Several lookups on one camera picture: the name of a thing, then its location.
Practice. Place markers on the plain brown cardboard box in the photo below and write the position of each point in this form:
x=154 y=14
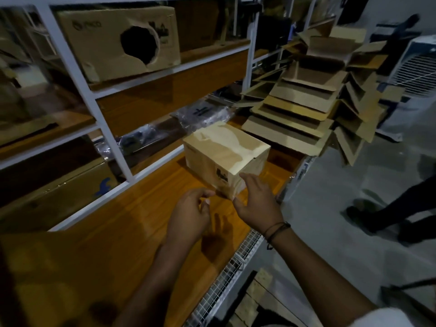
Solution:
x=196 y=23

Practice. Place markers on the black machine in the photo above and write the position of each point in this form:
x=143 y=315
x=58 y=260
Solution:
x=391 y=44

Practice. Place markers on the person's right hand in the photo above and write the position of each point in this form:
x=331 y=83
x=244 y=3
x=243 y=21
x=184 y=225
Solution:
x=260 y=207

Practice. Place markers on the person's right forearm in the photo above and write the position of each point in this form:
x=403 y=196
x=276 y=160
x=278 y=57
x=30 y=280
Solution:
x=316 y=286

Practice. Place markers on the crumpled clear plastic wrap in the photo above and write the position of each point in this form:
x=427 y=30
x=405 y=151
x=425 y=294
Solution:
x=201 y=114

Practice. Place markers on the black monitor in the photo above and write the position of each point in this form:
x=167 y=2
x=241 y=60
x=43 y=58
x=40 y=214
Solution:
x=352 y=8

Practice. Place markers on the white air cooler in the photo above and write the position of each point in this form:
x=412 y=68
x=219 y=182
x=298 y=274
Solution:
x=415 y=68

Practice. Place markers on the clear plastic sheet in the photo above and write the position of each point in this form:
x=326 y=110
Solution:
x=20 y=98

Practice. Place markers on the cardboard box with round hole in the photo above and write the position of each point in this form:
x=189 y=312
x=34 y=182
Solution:
x=92 y=47

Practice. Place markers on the pile of flattened cardboard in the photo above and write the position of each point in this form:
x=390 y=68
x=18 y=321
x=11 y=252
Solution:
x=306 y=98

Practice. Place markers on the white metal shelf rack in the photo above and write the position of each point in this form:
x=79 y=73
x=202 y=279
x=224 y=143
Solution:
x=85 y=91

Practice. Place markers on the person's left hand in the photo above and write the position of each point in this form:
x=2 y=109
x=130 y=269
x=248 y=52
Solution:
x=189 y=221

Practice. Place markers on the wooden pallet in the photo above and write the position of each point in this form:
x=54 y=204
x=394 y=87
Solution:
x=259 y=296

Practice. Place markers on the person's left forearm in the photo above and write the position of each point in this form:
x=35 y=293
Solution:
x=153 y=289

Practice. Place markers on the black printer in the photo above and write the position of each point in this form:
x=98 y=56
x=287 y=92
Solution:
x=272 y=32

